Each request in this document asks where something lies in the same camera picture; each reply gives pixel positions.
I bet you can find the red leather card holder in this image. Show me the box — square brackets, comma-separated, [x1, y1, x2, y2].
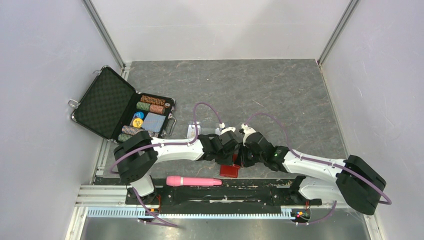
[219, 153, 241, 179]

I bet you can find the clear plastic card box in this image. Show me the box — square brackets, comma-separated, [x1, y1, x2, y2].
[186, 121, 229, 139]

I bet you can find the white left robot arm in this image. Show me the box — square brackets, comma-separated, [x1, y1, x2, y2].
[113, 128, 240, 204]

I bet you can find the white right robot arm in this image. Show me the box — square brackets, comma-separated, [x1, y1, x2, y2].
[243, 132, 387, 216]

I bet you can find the blue playing card deck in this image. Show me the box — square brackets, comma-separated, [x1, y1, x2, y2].
[141, 112, 166, 133]

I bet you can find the pink cylindrical wand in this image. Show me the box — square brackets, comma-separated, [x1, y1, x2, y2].
[166, 175, 223, 187]

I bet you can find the green and brown chip stack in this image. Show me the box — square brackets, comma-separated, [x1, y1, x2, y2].
[136, 101, 165, 115]

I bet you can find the yellow poker chip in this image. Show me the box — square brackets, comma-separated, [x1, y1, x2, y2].
[131, 117, 144, 129]

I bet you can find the blue poker chip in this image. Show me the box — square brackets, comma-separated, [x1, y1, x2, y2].
[133, 111, 145, 119]

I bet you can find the brown poker chip stack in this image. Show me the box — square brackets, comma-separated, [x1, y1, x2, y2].
[140, 95, 167, 107]

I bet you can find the purple poker chip stack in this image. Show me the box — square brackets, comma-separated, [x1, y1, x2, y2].
[121, 125, 158, 137]

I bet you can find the green poker chip stack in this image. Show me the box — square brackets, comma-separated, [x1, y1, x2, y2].
[117, 133, 132, 143]

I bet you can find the black poker chip case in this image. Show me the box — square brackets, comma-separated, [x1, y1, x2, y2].
[68, 65, 176, 143]

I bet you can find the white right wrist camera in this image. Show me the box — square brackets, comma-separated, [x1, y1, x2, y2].
[239, 123, 257, 145]

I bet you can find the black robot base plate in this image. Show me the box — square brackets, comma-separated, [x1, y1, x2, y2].
[141, 177, 322, 214]

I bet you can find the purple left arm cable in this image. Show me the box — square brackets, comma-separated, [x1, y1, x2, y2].
[109, 102, 226, 229]

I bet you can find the toothed aluminium rail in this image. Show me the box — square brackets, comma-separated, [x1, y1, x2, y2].
[86, 205, 309, 220]

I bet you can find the right aluminium frame post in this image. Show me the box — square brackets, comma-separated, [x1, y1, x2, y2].
[316, 0, 361, 68]

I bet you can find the aluminium frame post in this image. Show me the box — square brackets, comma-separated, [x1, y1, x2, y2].
[82, 0, 126, 70]
[316, 0, 361, 68]

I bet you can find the left aluminium frame post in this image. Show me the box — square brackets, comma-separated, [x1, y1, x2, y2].
[82, 0, 126, 70]

